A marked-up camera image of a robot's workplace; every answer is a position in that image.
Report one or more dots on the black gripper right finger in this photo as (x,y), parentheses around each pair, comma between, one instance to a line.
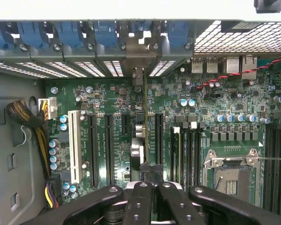
(175,206)

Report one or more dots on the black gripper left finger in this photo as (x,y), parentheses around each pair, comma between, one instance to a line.
(138,206)

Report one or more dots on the CPU socket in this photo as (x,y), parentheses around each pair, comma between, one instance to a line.
(224,178)

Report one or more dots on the long black expansion slot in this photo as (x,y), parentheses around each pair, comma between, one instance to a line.
(93,150)
(159,138)
(109,150)

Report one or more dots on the short black expansion slot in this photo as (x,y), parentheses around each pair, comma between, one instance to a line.
(125,124)

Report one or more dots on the black power connector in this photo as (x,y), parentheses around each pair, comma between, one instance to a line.
(53,187)

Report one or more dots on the white expansion slot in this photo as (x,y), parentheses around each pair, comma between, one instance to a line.
(74,145)

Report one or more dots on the green motherboard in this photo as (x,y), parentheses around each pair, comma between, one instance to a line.
(201,105)

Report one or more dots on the thin locking lever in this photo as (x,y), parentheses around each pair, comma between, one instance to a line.
(274,159)

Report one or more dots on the open PC case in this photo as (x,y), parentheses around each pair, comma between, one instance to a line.
(14,140)

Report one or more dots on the metal USB port block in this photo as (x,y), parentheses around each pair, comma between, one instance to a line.
(204,65)

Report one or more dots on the metal network port block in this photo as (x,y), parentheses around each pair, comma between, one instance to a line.
(241,66)

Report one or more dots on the blue card retention clip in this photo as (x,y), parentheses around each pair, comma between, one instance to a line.
(34,35)
(105,34)
(178,34)
(70,35)
(1,35)

